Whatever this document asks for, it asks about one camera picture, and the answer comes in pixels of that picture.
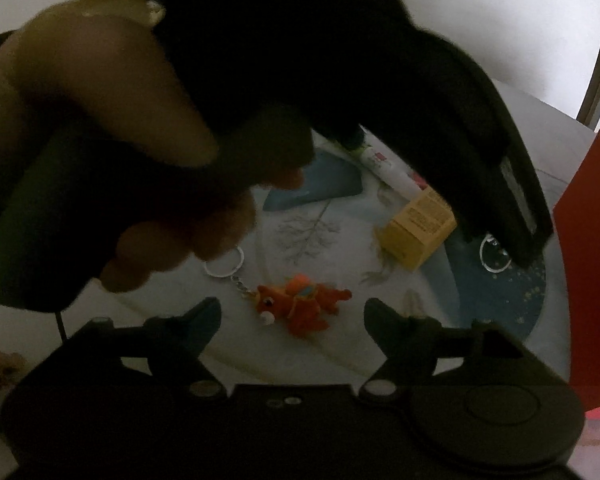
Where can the yellow small box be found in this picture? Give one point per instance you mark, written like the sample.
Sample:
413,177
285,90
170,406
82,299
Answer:
420,225

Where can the white printed tube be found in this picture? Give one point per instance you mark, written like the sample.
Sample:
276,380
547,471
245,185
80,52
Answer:
387,166

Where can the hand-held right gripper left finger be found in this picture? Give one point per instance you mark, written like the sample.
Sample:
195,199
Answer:
200,325

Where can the white teal printed tablecloth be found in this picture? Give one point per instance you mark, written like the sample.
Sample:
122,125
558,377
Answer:
300,240

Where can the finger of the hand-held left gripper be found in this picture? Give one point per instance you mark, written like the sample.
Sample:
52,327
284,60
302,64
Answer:
480,135
347,140

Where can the red cardboard box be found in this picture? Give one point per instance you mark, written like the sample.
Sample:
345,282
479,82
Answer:
590,260

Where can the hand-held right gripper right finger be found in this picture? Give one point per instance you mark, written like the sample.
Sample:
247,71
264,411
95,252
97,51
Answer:
387,325

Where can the person's left hand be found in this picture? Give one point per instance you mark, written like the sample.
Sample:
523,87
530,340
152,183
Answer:
105,85

